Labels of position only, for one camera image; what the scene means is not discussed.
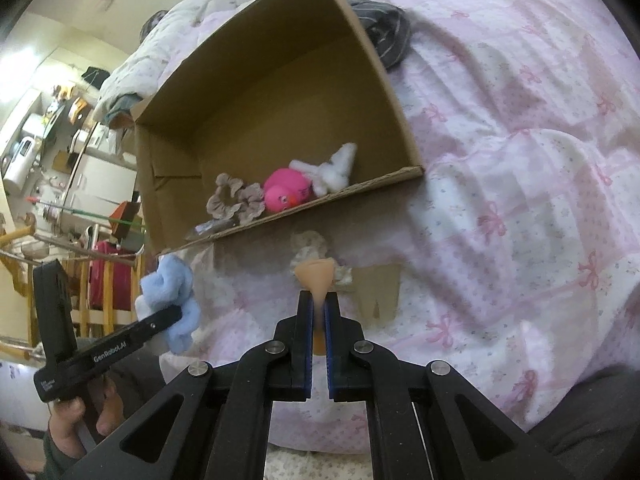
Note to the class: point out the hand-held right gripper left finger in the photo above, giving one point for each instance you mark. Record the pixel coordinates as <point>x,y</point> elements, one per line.
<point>304,345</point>

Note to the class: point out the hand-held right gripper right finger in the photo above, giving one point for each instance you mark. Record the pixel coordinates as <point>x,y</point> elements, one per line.
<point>331,350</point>

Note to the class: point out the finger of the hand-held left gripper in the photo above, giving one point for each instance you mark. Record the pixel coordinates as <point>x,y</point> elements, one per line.
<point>157,321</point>

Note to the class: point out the light blue fluffy cloth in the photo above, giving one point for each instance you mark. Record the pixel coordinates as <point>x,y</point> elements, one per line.
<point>175,280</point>

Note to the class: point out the tan silicone cup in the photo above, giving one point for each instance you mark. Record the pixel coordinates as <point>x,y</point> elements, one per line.
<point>312,272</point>

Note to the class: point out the small beige scrunchie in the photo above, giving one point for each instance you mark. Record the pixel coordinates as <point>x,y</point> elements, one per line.
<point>235,200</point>

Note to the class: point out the pink rubber duck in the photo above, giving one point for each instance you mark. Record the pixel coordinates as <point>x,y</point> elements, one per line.
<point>287,187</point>

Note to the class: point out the white sock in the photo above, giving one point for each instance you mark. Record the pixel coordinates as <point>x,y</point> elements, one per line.
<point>330,170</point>

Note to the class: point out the cardboard box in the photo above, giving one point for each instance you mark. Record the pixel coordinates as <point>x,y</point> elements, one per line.
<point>260,85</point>

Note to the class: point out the person's left forearm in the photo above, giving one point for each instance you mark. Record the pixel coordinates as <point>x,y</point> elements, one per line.
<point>60,460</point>

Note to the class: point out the person's left hand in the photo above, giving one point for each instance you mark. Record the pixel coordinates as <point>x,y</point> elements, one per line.
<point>72,410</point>

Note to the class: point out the red suitcase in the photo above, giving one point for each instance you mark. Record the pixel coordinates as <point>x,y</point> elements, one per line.
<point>110,280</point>

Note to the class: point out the tan cardboard tube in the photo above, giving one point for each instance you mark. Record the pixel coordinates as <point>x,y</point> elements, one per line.
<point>380,285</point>

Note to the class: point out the large beige scrunchie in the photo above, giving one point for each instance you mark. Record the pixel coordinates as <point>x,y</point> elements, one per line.
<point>312,242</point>

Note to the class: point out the black hanging garment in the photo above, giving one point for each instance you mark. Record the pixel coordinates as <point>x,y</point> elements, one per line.
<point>95,75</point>

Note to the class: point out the white quilt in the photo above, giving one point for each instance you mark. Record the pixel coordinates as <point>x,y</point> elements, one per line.
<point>150,60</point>

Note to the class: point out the person's right leg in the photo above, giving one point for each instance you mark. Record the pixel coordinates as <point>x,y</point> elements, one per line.
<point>600,420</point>

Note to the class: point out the dark bundle behind quilt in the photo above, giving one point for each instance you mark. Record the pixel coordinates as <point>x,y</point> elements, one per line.
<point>152,22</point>

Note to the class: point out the dark striped cloth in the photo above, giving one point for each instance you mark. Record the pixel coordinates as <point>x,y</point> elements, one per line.
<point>385,30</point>

